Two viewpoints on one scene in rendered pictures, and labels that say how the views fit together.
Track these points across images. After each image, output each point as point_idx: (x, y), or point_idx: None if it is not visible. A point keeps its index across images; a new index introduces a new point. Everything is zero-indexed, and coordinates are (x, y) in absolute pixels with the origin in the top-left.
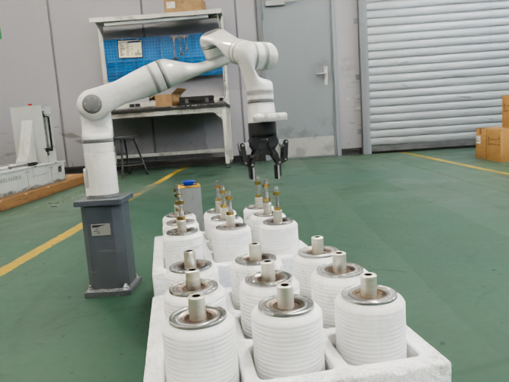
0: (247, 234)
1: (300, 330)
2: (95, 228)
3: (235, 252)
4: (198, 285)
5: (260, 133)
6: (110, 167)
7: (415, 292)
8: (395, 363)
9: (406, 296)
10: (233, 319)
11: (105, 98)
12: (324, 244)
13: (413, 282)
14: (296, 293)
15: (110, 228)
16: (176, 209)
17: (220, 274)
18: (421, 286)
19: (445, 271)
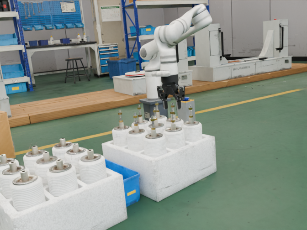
0: (135, 138)
1: (0, 179)
2: (145, 114)
3: (129, 145)
4: (34, 153)
5: (161, 82)
6: (152, 84)
7: (240, 217)
8: (10, 208)
9: (229, 216)
10: (6, 167)
11: (147, 49)
12: (301, 162)
13: (262, 211)
14: (44, 169)
15: (149, 115)
16: (138, 115)
17: (119, 154)
18: (256, 217)
19: (306, 219)
